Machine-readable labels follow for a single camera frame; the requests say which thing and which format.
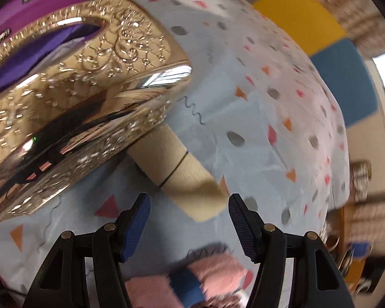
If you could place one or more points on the jars on side table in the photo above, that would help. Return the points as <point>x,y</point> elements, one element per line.
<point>361,175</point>

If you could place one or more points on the patterned plastic tablecloth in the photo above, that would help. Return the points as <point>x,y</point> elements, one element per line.
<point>257,115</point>

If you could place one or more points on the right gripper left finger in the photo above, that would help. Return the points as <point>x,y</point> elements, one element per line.
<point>133,226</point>

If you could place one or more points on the blue folding chair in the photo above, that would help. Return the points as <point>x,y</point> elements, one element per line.
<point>361,250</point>

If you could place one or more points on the beige sock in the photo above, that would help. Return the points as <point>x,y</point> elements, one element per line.
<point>168,164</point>

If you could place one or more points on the ornate gold tissue box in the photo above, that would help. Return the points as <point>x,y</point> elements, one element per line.
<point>67,117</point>

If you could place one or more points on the pink towel blue band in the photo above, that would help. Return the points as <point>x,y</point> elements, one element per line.
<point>212,281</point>

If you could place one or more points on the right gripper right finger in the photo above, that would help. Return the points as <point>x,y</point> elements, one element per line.
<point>245,227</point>

